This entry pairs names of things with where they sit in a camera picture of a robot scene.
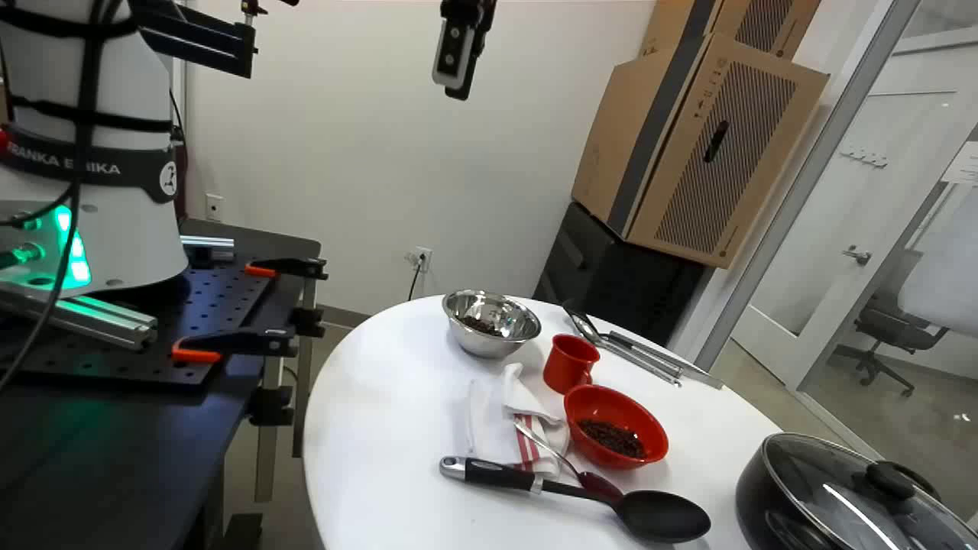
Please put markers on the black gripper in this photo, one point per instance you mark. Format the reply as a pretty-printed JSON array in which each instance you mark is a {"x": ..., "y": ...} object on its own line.
[{"x": 469, "y": 18}]

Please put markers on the stainless steel bowl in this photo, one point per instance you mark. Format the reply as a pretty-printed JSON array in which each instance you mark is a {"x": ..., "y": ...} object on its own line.
[{"x": 491, "y": 325}]

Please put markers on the red plastic bowl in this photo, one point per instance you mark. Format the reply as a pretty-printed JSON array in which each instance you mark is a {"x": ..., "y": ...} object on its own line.
[{"x": 615, "y": 431}]

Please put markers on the black serving spoon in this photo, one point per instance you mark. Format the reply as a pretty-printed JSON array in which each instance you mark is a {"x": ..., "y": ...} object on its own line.
[{"x": 662, "y": 514}]

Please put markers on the cardboard box with dark stripe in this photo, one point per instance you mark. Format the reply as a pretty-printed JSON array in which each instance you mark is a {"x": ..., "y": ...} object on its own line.
[{"x": 612, "y": 142}]

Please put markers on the black mounting plate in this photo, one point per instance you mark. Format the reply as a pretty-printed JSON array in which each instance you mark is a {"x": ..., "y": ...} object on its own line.
[{"x": 202, "y": 42}]

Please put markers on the black hard case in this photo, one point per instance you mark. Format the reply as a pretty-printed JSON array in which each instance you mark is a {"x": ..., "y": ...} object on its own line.
[{"x": 612, "y": 275}]

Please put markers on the red plastic cup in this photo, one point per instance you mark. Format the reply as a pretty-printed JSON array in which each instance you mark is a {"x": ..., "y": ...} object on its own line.
[{"x": 568, "y": 365}]

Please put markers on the white folded cloth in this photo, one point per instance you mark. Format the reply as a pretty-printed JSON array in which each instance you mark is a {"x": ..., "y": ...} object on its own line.
[{"x": 531, "y": 396}]

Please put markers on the silver metal tongs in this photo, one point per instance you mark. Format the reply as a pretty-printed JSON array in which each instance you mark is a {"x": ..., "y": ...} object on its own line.
[{"x": 631, "y": 357}]

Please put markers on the black office chair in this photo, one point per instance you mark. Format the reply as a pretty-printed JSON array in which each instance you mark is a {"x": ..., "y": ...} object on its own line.
[{"x": 896, "y": 325}]

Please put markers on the black cooking pot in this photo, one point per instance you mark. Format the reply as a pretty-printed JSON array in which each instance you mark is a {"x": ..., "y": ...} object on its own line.
[{"x": 749, "y": 498}]

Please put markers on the black perforated robot cart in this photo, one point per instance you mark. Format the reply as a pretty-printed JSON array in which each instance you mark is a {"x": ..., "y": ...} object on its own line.
[{"x": 100, "y": 461}]

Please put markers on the glass pot lid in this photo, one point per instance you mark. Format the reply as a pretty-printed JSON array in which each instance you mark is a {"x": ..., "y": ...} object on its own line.
[{"x": 835, "y": 498}]

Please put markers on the aluminium rail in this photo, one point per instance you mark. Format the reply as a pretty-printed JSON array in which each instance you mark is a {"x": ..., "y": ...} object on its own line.
[{"x": 92, "y": 316}]

